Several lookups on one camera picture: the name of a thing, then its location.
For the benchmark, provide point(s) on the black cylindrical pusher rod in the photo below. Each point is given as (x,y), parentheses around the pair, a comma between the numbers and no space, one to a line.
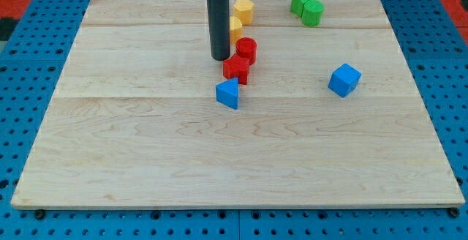
(219,28)

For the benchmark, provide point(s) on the red star block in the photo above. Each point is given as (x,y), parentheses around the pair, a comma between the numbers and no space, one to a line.
(236,67)

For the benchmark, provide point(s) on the green star block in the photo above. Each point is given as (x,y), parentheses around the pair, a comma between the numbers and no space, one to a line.
(296,6)

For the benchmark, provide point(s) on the yellow half-round block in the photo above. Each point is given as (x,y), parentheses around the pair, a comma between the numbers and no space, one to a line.
(236,29)

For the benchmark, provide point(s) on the yellow hexagon block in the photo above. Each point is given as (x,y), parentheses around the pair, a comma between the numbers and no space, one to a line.
(244,11)

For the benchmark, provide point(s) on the red cylinder block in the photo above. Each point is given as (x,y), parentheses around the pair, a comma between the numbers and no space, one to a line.
(246,47)

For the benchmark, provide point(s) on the blue triangle block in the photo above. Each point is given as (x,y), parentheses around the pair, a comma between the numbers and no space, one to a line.
(227,93)

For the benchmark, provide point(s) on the green cylinder block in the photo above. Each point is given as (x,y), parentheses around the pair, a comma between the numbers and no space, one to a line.
(312,13)

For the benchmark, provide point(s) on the blue cube block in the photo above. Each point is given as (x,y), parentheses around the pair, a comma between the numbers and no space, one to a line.
(344,80)

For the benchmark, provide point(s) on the light wooden board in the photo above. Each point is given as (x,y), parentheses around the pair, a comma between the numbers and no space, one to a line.
(133,123)

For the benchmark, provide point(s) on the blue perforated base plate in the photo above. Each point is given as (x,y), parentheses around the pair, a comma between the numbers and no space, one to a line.
(36,51)

